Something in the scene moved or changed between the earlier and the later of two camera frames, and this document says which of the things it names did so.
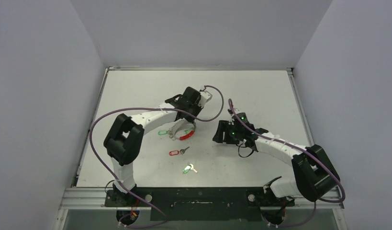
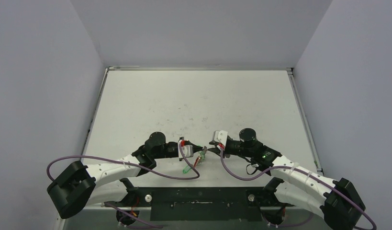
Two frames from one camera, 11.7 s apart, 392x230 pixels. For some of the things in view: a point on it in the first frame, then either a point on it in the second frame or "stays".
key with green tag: x=187 y=168 stays
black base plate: x=202 y=204 stays
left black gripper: x=198 y=108 → x=195 y=147
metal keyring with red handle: x=172 y=133 → x=201 y=157
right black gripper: x=226 y=132 → x=222 y=145
